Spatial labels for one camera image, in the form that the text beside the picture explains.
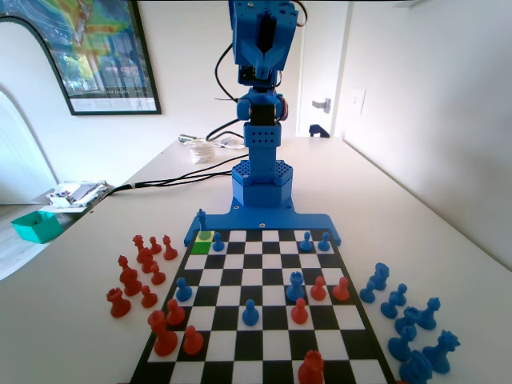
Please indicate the tall red chess bishop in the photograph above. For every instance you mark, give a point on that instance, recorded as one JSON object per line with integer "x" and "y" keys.
{"x": 163, "y": 338}

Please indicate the blue arm base plate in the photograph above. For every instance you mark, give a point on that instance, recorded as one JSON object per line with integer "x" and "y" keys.
{"x": 280, "y": 220}

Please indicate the red chess queen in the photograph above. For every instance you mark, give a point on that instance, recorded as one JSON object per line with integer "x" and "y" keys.
{"x": 138, "y": 241}

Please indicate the red chess pawn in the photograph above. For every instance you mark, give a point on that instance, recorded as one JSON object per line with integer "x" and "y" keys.
{"x": 318, "y": 290}
{"x": 299, "y": 313}
{"x": 174, "y": 314}
{"x": 193, "y": 342}
{"x": 149, "y": 298}
{"x": 154, "y": 246}
{"x": 341, "y": 290}
{"x": 157, "y": 276}

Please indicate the blue chess king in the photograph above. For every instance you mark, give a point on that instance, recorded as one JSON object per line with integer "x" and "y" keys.
{"x": 202, "y": 220}

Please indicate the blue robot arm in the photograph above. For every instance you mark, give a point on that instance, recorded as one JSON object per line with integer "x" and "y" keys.
{"x": 262, "y": 160}

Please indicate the blue chess pawn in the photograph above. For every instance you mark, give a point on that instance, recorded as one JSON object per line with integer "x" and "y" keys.
{"x": 324, "y": 244}
{"x": 217, "y": 243}
{"x": 367, "y": 294}
{"x": 306, "y": 243}
{"x": 183, "y": 292}
{"x": 390, "y": 308}
{"x": 250, "y": 314}
{"x": 400, "y": 292}

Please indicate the pile of papers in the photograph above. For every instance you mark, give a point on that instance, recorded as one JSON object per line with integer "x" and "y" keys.
{"x": 76, "y": 194}

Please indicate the red chess knight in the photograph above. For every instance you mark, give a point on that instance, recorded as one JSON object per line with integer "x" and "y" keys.
{"x": 146, "y": 262}
{"x": 131, "y": 284}

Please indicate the red chess rook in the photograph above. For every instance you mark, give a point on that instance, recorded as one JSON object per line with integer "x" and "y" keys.
{"x": 118, "y": 305}

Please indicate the blue chess bishop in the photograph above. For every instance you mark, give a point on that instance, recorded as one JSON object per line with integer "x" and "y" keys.
{"x": 429, "y": 316}

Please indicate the black framed wall poster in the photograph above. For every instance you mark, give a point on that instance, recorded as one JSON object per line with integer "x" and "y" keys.
{"x": 104, "y": 56}

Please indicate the small metal cylinder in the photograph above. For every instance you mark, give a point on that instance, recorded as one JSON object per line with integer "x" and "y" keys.
{"x": 186, "y": 138}

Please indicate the white stacked roll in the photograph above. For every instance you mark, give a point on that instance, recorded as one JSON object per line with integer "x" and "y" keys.
{"x": 202, "y": 152}

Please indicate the blue chess queen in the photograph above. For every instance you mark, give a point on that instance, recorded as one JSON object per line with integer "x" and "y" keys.
{"x": 442, "y": 354}

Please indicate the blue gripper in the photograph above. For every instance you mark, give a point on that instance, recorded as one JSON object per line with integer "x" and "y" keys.
{"x": 265, "y": 60}

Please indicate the red piece bottom board edge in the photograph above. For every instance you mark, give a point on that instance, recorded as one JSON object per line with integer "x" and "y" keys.
{"x": 311, "y": 370}

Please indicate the teal plastic box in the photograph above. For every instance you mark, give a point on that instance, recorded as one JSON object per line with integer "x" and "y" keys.
{"x": 36, "y": 228}

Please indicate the black and white chessboard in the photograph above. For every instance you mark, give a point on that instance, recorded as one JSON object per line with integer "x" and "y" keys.
{"x": 256, "y": 276}

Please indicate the white door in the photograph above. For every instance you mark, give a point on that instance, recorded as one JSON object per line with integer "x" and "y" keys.
{"x": 320, "y": 60}

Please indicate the white paper sheets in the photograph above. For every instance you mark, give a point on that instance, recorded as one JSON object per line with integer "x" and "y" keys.
{"x": 230, "y": 142}

